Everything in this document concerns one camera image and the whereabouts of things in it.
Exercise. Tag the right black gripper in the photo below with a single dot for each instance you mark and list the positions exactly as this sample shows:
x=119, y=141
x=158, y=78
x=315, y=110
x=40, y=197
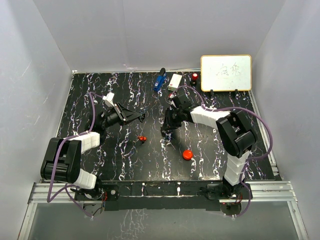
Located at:
x=169, y=124

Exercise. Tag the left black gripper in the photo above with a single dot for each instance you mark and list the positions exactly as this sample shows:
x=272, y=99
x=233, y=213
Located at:
x=124, y=115

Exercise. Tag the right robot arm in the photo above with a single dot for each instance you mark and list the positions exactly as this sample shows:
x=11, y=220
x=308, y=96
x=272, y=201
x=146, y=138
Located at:
x=236, y=134

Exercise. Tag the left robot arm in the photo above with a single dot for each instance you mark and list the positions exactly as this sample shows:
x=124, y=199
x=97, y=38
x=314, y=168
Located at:
x=63, y=157

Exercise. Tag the red round case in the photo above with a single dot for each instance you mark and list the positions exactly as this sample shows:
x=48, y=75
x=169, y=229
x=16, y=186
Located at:
x=187, y=155

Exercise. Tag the red earbud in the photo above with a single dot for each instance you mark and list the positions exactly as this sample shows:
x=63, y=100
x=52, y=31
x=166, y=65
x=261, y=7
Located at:
x=142, y=138

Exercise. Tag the blue stapler tool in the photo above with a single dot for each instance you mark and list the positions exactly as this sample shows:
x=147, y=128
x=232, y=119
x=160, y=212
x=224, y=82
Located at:
x=160, y=79

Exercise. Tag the white rectangular box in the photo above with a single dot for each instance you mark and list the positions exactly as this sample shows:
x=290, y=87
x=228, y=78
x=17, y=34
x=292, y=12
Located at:
x=174, y=82

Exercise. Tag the red cap black bottle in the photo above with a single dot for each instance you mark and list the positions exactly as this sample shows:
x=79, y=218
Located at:
x=194, y=78

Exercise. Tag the white dry-erase board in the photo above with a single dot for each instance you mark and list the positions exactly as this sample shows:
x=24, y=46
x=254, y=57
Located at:
x=226, y=73

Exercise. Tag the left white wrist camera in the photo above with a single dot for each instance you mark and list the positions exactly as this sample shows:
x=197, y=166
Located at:
x=108, y=99

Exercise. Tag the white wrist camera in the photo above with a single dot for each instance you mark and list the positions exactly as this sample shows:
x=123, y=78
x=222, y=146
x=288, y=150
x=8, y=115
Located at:
x=172, y=95
x=108, y=99

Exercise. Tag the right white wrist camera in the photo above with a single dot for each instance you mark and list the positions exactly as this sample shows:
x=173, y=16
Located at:
x=172, y=95

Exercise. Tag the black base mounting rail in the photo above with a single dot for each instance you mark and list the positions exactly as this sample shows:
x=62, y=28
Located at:
x=169, y=195

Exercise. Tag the aluminium frame rail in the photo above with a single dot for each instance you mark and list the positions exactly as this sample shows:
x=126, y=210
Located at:
x=262, y=191

